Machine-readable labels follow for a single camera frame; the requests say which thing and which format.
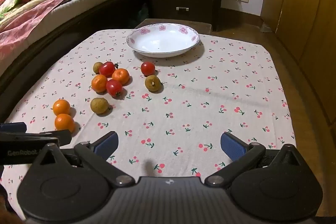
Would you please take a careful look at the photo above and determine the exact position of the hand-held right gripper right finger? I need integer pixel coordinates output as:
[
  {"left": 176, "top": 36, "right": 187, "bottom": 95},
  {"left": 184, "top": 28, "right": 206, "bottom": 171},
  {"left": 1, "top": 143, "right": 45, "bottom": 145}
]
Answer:
[{"left": 204, "top": 132, "right": 310, "bottom": 187}]

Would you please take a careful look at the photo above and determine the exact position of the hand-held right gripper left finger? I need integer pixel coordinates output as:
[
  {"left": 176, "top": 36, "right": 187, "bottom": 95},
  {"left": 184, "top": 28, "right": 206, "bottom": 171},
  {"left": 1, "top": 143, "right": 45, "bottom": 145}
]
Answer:
[{"left": 31, "top": 131, "right": 135, "bottom": 188}]

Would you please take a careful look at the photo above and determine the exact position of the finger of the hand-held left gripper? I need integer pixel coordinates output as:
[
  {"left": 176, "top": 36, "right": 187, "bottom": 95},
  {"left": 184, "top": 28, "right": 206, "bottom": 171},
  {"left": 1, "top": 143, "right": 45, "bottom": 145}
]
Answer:
[
  {"left": 0, "top": 122, "right": 28, "bottom": 133},
  {"left": 0, "top": 129, "right": 72, "bottom": 147}
]

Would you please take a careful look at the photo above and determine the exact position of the orange tangerine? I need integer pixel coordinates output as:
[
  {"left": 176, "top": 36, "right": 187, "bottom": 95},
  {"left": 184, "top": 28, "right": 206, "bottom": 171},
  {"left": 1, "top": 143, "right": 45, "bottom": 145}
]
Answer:
[
  {"left": 112, "top": 68, "right": 130, "bottom": 85},
  {"left": 53, "top": 99, "right": 71, "bottom": 116},
  {"left": 91, "top": 74, "right": 108, "bottom": 93},
  {"left": 55, "top": 114, "right": 75, "bottom": 134}
]

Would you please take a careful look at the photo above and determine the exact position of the red cherry tomato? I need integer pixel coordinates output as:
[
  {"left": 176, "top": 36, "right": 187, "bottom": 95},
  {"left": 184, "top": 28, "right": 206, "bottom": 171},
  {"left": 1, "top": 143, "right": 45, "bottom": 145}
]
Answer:
[
  {"left": 106, "top": 79, "right": 123, "bottom": 97},
  {"left": 99, "top": 62, "right": 116, "bottom": 77},
  {"left": 141, "top": 61, "right": 156, "bottom": 76}
]

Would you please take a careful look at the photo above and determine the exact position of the white floral rim plate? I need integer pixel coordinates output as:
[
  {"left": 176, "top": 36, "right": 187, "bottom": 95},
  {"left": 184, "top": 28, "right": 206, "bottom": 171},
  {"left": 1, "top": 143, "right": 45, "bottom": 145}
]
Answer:
[{"left": 126, "top": 23, "right": 200, "bottom": 58}]

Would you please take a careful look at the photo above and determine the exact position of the cherry print tablecloth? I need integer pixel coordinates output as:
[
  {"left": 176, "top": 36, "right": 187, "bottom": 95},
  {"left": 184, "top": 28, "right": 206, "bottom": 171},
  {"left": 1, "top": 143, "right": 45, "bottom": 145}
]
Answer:
[{"left": 0, "top": 29, "right": 296, "bottom": 216}]

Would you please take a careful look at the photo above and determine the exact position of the yellow green floral quilt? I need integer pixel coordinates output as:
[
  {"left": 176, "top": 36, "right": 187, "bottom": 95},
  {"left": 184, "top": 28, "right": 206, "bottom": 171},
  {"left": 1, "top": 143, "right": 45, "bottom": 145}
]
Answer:
[{"left": 0, "top": 0, "right": 52, "bottom": 22}]

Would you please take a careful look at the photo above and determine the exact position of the beige mattress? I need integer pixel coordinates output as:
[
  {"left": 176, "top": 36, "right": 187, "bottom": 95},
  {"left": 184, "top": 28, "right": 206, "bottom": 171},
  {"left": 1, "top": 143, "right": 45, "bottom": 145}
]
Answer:
[{"left": 0, "top": 0, "right": 144, "bottom": 77}]

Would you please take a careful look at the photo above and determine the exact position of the light wooden wardrobe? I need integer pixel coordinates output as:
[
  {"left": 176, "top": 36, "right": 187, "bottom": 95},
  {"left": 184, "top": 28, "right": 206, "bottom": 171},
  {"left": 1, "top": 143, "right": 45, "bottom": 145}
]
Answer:
[{"left": 261, "top": 0, "right": 336, "bottom": 119}]

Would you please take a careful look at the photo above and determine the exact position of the dark nightstand drawer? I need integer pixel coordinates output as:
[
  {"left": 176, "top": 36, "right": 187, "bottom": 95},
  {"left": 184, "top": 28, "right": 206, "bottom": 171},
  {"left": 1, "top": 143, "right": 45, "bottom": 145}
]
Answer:
[{"left": 153, "top": 0, "right": 216, "bottom": 21}]

